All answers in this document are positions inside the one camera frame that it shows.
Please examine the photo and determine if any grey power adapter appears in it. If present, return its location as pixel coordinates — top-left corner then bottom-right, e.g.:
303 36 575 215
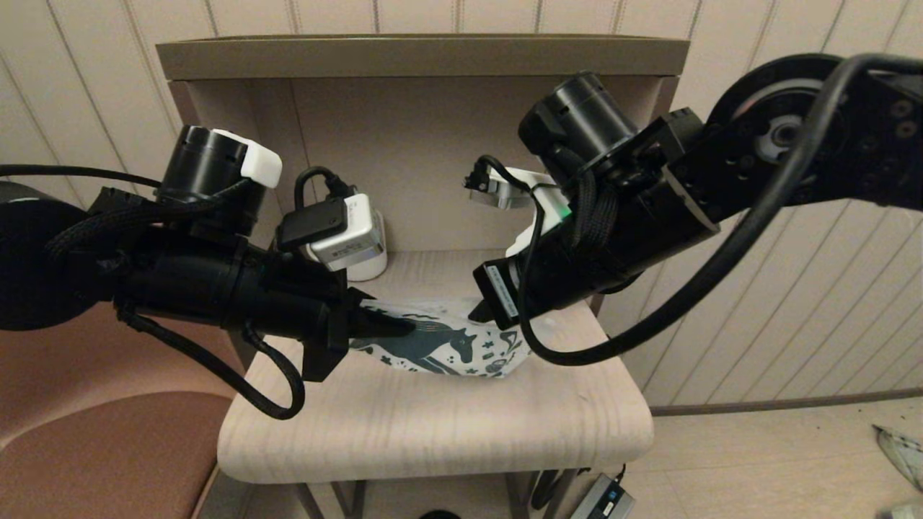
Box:
570 471 637 519

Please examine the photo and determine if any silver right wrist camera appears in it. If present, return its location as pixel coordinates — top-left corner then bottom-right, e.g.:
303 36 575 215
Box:
464 154 549 212

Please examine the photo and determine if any patterned fabric item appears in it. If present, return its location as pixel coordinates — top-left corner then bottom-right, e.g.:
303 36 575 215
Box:
871 424 923 493

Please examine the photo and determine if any light wood desk with hutch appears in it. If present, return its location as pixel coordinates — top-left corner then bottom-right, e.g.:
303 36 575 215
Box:
155 35 691 519

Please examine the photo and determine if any white right camera bracket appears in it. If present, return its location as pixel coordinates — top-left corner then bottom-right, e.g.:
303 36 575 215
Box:
504 167 575 260

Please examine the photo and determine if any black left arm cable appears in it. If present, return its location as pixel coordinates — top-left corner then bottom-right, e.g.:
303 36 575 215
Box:
118 165 359 422

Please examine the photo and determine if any pink upholstered chair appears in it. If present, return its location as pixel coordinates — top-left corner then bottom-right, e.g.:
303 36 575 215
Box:
0 303 250 519

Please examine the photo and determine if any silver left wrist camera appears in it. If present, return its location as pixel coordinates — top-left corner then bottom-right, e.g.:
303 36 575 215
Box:
277 192 387 273

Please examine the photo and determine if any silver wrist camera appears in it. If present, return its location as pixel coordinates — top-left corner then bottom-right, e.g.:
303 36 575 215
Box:
464 154 549 212
277 192 387 273

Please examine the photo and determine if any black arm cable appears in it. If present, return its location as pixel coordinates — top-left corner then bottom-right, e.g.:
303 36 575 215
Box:
472 52 923 368
118 165 359 422

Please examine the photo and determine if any white ceramic mug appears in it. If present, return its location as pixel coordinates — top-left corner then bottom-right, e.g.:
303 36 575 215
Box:
345 208 389 283

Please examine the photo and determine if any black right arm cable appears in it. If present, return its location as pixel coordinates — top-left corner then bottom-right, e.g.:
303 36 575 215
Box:
472 52 923 368

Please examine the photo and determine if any white horse-print zip pouch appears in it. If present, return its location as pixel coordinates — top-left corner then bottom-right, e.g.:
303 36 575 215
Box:
350 295 535 381

